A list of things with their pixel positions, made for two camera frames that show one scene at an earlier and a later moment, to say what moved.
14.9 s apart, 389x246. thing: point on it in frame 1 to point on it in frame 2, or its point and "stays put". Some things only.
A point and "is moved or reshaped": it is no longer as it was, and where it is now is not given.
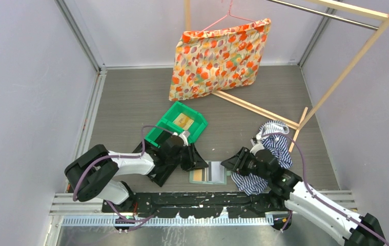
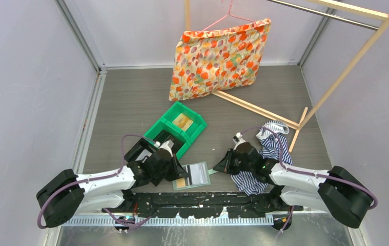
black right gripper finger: (237, 162) to (225, 166)
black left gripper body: (176, 160) to (168, 172)
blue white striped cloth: (272, 135) stays put
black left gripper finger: (192, 160) to (181, 172)
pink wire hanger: (228, 14) stays put
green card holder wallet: (215, 173) is moved or reshaped
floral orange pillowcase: (215, 60) stays put
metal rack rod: (328, 14) stays put
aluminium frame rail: (100, 69) stays put
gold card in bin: (183, 121) stays put
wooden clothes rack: (388, 15) stays put
